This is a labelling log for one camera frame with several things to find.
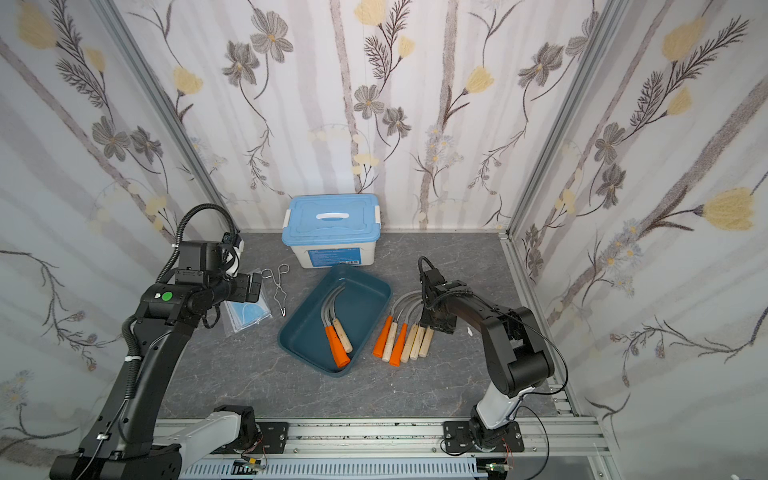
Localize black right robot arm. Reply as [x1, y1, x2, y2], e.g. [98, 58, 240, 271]
[417, 256, 555, 455]

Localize teal plastic tray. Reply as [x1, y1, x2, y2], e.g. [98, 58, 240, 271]
[278, 264, 392, 377]

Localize white box with blue lid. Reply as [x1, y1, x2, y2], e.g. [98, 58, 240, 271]
[282, 194, 382, 269]

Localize bagged blue face masks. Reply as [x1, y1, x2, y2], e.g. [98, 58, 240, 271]
[222, 292, 272, 336]

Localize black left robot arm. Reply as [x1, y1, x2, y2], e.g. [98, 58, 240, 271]
[49, 203, 261, 479]

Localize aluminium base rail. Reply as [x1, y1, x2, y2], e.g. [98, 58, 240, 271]
[181, 417, 620, 479]

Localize metal wire tongs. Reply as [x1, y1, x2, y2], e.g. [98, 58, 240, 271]
[260, 263, 290, 317]

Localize wooden handle sickle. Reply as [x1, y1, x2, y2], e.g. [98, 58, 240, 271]
[400, 327, 417, 364]
[328, 284, 353, 354]
[381, 291, 422, 367]
[419, 328, 434, 358]
[409, 325, 426, 360]

